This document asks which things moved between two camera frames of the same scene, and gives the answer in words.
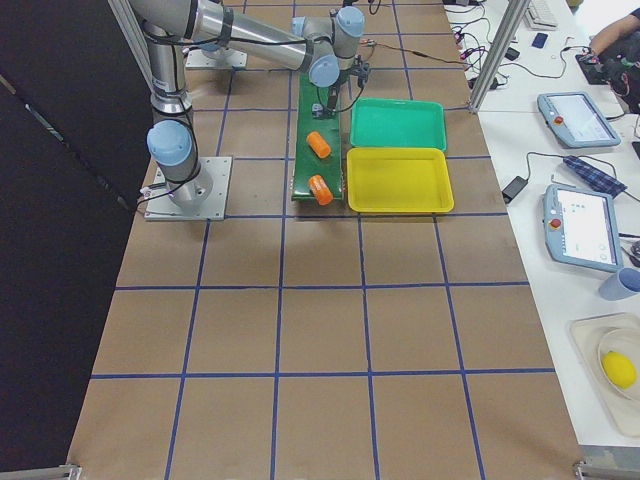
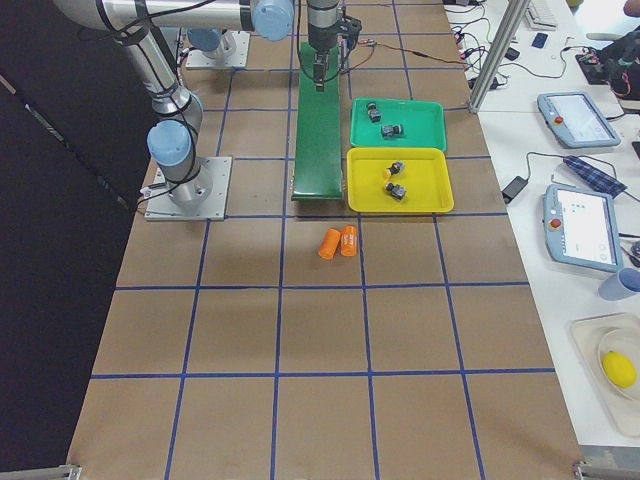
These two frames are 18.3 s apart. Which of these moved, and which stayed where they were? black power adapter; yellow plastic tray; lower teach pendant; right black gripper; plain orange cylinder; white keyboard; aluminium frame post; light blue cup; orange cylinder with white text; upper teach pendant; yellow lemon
Moved: right black gripper; plain orange cylinder; orange cylinder with white text
Stayed: light blue cup; upper teach pendant; aluminium frame post; white keyboard; yellow plastic tray; lower teach pendant; yellow lemon; black power adapter
